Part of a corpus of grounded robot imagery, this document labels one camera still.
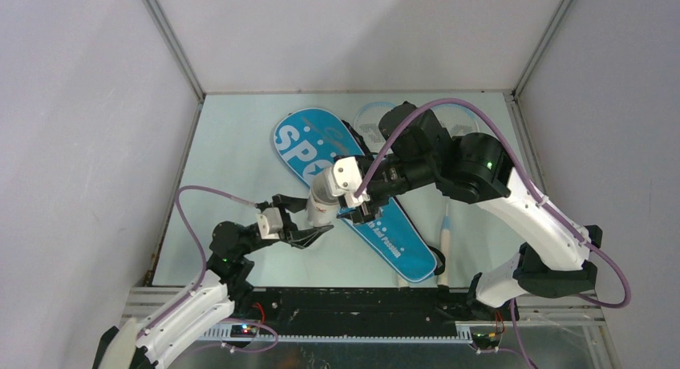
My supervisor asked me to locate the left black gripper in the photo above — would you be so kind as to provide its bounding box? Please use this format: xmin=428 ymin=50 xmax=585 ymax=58
xmin=237 ymin=193 xmax=332 ymax=256

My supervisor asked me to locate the white shuttlecock tube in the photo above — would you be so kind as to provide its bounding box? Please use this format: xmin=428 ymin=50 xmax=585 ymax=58
xmin=306 ymin=166 xmax=340 ymax=227

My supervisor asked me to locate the blue racket cover bag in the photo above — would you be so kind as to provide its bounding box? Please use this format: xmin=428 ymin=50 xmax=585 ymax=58
xmin=273 ymin=107 xmax=442 ymax=283

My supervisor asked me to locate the blue badminton racket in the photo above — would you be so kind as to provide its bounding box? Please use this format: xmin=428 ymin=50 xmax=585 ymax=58
xmin=353 ymin=101 xmax=415 ymax=289
xmin=431 ymin=104 xmax=480 ymax=287

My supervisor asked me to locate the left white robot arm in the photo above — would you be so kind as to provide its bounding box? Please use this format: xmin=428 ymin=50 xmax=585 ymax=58
xmin=93 ymin=194 xmax=340 ymax=368

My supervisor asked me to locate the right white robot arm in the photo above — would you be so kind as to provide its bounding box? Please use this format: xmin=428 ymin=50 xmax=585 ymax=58
xmin=327 ymin=99 xmax=601 ymax=319

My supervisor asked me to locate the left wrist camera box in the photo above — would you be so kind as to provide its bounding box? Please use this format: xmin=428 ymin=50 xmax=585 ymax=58
xmin=257 ymin=208 xmax=284 ymax=241

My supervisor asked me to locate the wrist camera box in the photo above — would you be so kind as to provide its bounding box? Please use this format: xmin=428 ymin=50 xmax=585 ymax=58
xmin=328 ymin=156 xmax=370 ymax=209
xmin=257 ymin=208 xmax=284 ymax=241

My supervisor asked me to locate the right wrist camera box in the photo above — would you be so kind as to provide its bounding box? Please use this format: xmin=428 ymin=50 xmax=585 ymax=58
xmin=328 ymin=156 xmax=370 ymax=209

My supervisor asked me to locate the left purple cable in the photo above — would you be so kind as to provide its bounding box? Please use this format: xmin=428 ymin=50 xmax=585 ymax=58
xmin=135 ymin=185 xmax=261 ymax=341

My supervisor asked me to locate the purple cable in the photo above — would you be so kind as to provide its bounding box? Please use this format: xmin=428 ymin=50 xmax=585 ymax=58
xmin=135 ymin=185 xmax=261 ymax=341
xmin=354 ymin=98 xmax=633 ymax=369

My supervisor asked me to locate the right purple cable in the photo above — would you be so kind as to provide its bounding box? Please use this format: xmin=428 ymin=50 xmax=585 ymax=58
xmin=354 ymin=98 xmax=633 ymax=369

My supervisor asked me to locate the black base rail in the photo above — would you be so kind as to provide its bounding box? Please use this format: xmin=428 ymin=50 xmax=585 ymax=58
xmin=233 ymin=287 xmax=498 ymax=338

